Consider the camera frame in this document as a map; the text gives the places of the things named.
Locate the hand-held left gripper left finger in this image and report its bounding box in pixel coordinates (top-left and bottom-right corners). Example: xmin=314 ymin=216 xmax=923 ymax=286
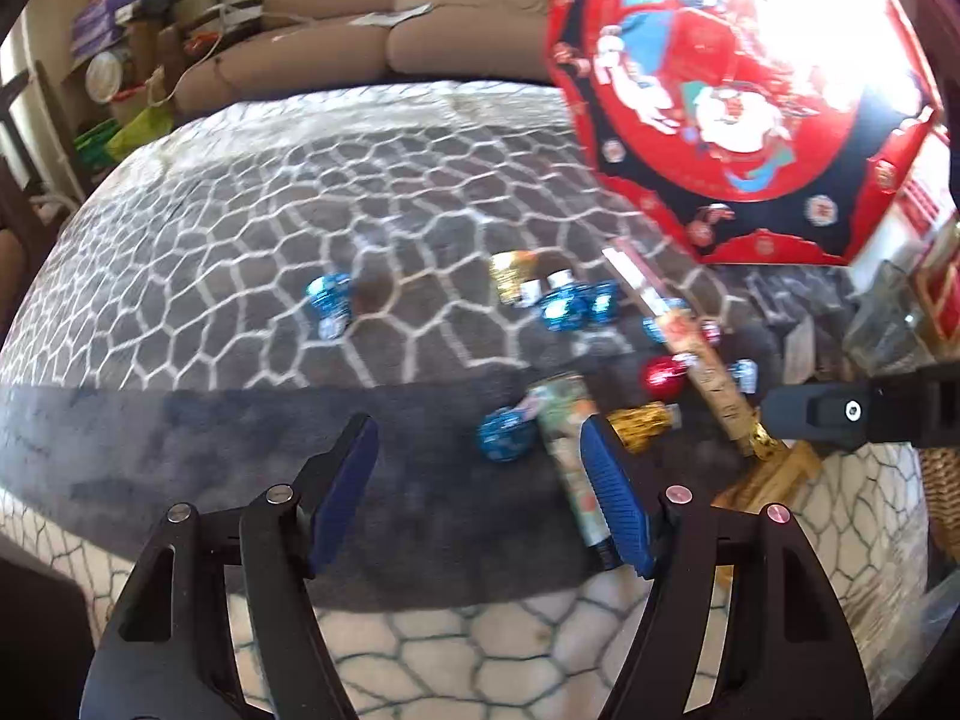
xmin=79 ymin=412 xmax=381 ymax=720

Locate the pile of snack bags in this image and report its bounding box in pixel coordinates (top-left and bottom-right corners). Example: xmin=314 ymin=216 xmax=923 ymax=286
xmin=877 ymin=120 xmax=960 ymax=338

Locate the green patterned stick packet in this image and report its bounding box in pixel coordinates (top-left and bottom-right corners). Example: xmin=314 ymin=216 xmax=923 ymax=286
xmin=525 ymin=373 xmax=623 ymax=552

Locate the gold snack packet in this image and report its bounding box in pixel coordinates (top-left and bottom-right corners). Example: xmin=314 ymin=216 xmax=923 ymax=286
xmin=709 ymin=439 xmax=826 ymax=518

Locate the purple tissue pack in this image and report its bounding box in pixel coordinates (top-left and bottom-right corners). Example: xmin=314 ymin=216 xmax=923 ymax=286
xmin=75 ymin=0 xmax=143 ymax=27
xmin=71 ymin=19 xmax=130 ymax=53

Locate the red foil ball candy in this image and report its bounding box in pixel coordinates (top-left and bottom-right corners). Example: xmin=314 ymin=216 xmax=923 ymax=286
xmin=641 ymin=356 xmax=689 ymax=400

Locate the wicker basket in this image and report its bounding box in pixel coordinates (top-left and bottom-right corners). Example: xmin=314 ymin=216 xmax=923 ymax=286
xmin=919 ymin=442 xmax=960 ymax=563

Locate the beige long stick packet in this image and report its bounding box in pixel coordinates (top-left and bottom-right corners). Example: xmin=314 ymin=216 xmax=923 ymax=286
xmin=660 ymin=311 xmax=788 ymax=458

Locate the grey patterned blanket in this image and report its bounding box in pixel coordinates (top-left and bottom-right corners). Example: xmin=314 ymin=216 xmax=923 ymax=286
xmin=0 ymin=79 xmax=931 ymax=720

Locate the blue foil ball candy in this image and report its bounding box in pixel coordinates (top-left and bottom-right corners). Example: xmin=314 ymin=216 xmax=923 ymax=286
xmin=478 ymin=406 xmax=535 ymax=464

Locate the brown armchair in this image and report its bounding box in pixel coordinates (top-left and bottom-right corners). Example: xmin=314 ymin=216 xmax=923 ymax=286
xmin=0 ymin=67 xmax=57 ymax=293

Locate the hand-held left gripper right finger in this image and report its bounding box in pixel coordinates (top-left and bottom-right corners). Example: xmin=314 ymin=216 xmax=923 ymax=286
xmin=579 ymin=416 xmax=875 ymax=720

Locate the green shopping bag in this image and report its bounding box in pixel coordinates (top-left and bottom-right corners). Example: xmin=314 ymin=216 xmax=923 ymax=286
xmin=105 ymin=101 xmax=177 ymax=158

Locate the green plastic crate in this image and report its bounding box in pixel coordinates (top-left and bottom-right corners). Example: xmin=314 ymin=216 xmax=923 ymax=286
xmin=75 ymin=124 xmax=125 ymax=170

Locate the brown sofa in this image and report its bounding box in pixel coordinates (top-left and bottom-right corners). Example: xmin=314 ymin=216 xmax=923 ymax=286
xmin=172 ymin=0 xmax=571 ymax=117

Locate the gold foil wrapped candy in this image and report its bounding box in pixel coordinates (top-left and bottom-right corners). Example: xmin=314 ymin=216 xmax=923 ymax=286
xmin=489 ymin=253 xmax=542 ymax=307
xmin=606 ymin=403 xmax=683 ymax=455

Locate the round cookie tin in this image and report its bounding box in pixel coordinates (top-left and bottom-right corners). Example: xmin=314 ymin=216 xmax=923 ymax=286
xmin=85 ymin=49 xmax=132 ymax=102

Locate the white cable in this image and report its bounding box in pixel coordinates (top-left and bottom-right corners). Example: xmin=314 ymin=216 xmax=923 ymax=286
xmin=169 ymin=11 xmax=316 ymax=102

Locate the clear glass cup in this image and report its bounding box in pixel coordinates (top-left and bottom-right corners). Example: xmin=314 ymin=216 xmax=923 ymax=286
xmin=840 ymin=262 xmax=935 ymax=372

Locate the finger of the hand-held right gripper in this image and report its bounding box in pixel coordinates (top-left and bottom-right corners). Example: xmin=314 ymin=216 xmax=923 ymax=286
xmin=757 ymin=369 xmax=960 ymax=451

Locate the white paper sheet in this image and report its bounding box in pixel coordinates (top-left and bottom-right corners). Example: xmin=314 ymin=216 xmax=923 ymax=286
xmin=352 ymin=4 xmax=436 ymax=27

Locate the red and white stick packet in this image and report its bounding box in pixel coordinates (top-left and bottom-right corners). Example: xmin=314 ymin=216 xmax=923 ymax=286
xmin=602 ymin=244 xmax=687 ymax=323

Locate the red hexagonal box lid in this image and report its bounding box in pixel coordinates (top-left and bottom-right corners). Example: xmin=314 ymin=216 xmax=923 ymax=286
xmin=544 ymin=0 xmax=946 ymax=267

